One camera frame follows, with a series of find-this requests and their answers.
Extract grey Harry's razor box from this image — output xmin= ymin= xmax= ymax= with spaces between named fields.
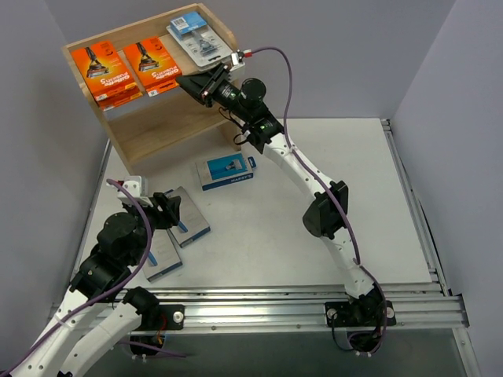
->
xmin=164 ymin=186 xmax=211 ymax=248
xmin=142 ymin=230 xmax=182 ymax=282

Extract Gillette blue razor blister pack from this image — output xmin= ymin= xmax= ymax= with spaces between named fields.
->
xmin=196 ymin=38 xmax=236 ymax=74

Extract orange razor cartridge pack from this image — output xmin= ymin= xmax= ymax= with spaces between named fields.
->
xmin=123 ymin=37 xmax=182 ymax=97

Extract blue Harry's razor box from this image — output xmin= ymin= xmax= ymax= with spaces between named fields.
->
xmin=195 ymin=153 xmax=256 ymax=191

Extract orange Gillette Fusion box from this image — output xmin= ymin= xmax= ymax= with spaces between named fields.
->
xmin=71 ymin=40 xmax=142 ymax=112

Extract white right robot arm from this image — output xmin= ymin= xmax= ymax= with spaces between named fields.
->
xmin=176 ymin=64 xmax=386 ymax=324

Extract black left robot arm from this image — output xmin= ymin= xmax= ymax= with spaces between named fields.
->
xmin=1 ymin=192 xmax=182 ymax=376

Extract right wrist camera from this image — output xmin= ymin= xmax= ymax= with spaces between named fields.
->
xmin=229 ymin=49 xmax=245 ymax=81

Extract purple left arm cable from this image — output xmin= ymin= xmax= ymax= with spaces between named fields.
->
xmin=0 ymin=178 xmax=154 ymax=376

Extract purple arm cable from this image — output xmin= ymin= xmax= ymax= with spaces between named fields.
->
xmin=0 ymin=178 xmax=154 ymax=376
xmin=243 ymin=46 xmax=388 ymax=350

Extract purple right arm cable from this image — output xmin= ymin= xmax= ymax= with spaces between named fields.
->
xmin=243 ymin=46 xmax=388 ymax=350

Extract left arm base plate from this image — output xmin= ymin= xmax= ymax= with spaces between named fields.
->
xmin=138 ymin=304 xmax=185 ymax=331

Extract aluminium table frame rail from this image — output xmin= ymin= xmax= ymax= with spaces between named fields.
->
xmin=42 ymin=117 xmax=471 ymax=337

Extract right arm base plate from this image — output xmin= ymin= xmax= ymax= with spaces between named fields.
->
xmin=324 ymin=300 xmax=397 ymax=328

